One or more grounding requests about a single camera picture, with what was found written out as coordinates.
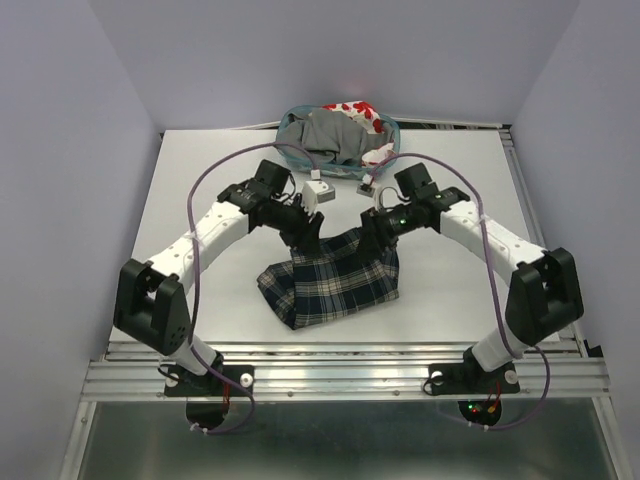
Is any teal laundry basket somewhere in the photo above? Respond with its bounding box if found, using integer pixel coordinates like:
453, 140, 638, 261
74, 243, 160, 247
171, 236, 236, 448
276, 105, 374, 180

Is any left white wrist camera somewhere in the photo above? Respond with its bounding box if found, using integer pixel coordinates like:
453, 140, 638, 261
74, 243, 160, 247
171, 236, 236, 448
301, 180, 336, 214

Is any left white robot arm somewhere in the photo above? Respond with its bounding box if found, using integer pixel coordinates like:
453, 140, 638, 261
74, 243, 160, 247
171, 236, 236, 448
113, 160, 335, 394

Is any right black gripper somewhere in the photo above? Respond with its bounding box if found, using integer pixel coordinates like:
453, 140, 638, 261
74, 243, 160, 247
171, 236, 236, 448
351, 200, 419, 264

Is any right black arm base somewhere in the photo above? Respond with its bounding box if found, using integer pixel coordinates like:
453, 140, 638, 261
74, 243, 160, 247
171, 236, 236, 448
422, 361, 521, 428

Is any aluminium frame rail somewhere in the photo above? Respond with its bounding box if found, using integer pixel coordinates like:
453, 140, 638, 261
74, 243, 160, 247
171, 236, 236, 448
81, 341, 610, 402

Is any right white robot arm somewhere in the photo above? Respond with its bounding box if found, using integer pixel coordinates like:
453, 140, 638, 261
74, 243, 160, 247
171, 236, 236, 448
357, 163, 584, 390

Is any grey skirt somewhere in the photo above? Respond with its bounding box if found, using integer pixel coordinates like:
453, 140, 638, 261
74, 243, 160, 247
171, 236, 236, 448
276, 108, 374, 165

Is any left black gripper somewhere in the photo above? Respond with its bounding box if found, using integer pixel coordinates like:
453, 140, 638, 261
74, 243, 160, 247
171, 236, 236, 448
267, 195, 323, 257

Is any red floral white skirt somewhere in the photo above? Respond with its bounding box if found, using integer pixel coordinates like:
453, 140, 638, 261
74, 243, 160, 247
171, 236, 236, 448
322, 101, 401, 168

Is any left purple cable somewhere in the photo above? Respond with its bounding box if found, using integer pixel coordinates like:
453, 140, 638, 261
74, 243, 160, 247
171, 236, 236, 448
185, 142, 322, 435

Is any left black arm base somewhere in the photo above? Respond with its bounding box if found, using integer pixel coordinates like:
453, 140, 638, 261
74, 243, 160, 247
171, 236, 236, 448
157, 363, 254, 435

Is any navy plaid skirt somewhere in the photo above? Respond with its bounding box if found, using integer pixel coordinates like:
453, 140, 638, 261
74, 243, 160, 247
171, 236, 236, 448
256, 228, 400, 330

